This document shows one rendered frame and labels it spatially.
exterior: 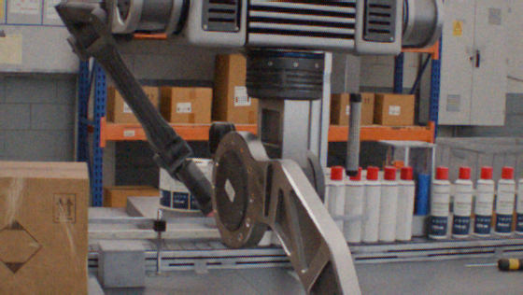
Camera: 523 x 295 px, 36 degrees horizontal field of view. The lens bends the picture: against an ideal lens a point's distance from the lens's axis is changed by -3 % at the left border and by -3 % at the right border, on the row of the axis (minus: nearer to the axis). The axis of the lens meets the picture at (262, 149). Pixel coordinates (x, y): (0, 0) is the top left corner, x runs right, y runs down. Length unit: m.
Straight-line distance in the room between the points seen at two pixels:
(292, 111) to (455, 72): 6.10
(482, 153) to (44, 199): 2.75
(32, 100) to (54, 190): 4.78
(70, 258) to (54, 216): 0.09
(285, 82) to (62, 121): 5.12
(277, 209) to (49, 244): 0.54
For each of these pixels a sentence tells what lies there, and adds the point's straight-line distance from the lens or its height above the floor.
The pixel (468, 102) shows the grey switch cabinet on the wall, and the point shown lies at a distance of 7.56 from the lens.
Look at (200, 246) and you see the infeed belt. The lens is 2.14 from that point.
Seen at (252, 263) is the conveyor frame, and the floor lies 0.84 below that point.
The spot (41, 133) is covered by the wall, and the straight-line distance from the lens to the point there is 6.41.
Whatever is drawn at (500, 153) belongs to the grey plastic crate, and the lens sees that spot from 4.07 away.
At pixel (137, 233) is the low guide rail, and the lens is 2.14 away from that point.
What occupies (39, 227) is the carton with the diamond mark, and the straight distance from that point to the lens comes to 1.63.
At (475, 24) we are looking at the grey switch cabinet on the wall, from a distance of 7.59.
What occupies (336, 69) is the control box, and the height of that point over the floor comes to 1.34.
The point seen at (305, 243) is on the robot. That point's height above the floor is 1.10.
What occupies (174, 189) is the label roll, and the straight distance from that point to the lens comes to 2.63.
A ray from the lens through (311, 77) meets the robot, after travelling 1.40.
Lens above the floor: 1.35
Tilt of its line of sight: 6 degrees down
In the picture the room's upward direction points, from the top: 2 degrees clockwise
